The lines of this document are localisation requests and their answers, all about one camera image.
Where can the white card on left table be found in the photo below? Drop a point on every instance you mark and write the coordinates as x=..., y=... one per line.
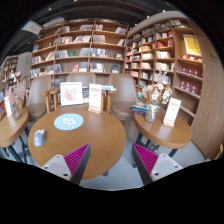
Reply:
x=8, y=107

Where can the stack of books on chair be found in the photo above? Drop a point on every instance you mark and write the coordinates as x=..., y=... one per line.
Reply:
x=140, y=109

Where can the round wooden left table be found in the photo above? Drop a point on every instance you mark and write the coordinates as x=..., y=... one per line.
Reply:
x=11, y=129

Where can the beige armchair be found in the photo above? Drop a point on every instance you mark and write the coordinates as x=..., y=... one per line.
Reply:
x=124, y=97
x=38, y=103

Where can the round wooden table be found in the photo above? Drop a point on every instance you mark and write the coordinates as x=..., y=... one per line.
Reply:
x=11, y=129
x=175, y=137
x=105, y=134

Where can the white framed picture stand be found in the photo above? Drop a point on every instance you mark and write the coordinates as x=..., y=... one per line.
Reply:
x=71, y=93

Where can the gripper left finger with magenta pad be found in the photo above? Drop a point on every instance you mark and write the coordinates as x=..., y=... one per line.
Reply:
x=70, y=167

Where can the round wooden centre table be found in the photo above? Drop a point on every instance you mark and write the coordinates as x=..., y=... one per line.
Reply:
x=105, y=134

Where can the beige armchair left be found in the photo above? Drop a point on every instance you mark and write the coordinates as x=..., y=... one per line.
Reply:
x=38, y=103

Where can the wooden bookshelf right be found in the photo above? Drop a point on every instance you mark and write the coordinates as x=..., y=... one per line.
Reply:
x=157, y=53

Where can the beige armchair right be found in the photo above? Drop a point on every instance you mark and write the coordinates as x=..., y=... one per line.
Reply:
x=124, y=97

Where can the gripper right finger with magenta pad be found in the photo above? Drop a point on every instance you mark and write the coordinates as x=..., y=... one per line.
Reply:
x=152, y=166

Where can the yellow framed poster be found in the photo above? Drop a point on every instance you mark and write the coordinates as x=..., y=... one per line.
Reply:
x=191, y=45

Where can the large wooden bookshelf centre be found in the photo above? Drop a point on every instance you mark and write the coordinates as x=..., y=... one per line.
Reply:
x=83, y=45

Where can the white sign on right table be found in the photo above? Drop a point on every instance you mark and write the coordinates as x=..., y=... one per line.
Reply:
x=171, y=112

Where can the round wooden right table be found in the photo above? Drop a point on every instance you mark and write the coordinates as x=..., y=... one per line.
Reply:
x=175, y=137

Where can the white sign on wooden stand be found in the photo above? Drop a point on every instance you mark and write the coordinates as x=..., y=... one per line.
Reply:
x=95, y=98

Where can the glass vase with dried flowers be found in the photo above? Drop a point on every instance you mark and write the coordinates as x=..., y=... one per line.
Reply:
x=156, y=94

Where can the round light blue mouse pad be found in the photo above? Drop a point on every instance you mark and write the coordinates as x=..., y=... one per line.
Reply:
x=68, y=121

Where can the left vase with dried flowers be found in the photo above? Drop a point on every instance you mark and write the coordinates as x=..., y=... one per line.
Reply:
x=14, y=94

